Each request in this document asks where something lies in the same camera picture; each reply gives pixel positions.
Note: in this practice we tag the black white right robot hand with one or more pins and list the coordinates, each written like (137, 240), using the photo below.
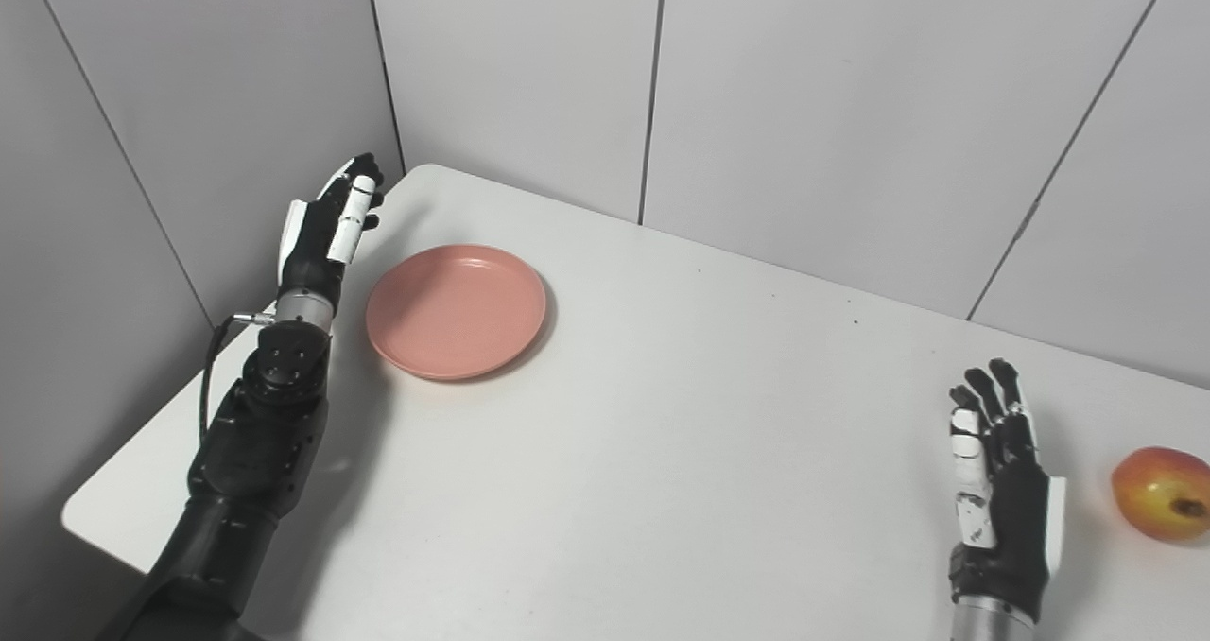
(1021, 518)

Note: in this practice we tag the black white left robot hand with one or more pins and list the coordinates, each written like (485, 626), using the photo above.
(307, 253)

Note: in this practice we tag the red yellow apple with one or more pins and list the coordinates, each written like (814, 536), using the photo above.
(1158, 490)

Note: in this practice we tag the pink round plate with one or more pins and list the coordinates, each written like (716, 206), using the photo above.
(456, 312)

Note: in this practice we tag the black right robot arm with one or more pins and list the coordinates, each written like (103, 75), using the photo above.
(988, 620)

